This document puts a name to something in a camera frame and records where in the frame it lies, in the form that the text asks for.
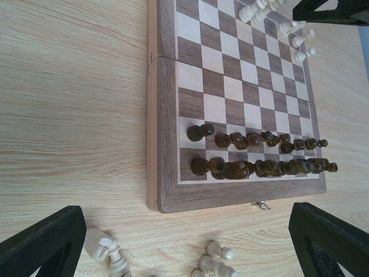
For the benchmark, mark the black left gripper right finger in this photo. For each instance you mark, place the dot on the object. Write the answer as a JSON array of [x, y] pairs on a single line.
[[324, 243]]

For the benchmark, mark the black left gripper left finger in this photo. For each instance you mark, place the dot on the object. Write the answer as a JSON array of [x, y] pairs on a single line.
[[50, 247]]

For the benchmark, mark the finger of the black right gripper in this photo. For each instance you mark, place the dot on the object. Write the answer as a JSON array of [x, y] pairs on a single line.
[[347, 12]]

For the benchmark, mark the white chess pawn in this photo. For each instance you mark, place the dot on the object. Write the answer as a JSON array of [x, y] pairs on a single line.
[[216, 251], [298, 40], [210, 266], [119, 265], [301, 56]]

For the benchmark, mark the white chess king piece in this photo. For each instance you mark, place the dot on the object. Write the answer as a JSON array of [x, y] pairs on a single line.
[[271, 7]]

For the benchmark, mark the white chess knight piece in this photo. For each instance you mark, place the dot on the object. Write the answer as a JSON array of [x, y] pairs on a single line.
[[97, 244]]

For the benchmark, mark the metal board clasp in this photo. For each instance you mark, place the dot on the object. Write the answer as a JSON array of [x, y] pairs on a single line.
[[261, 204]]

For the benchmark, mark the dark chess rook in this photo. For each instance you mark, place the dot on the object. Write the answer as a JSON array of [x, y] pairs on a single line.
[[200, 166]]

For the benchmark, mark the wooden chess board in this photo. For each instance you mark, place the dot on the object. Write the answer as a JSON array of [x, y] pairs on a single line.
[[205, 65]]

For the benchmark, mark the dark chess pawn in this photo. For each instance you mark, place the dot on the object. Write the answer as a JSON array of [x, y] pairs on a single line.
[[196, 133]]

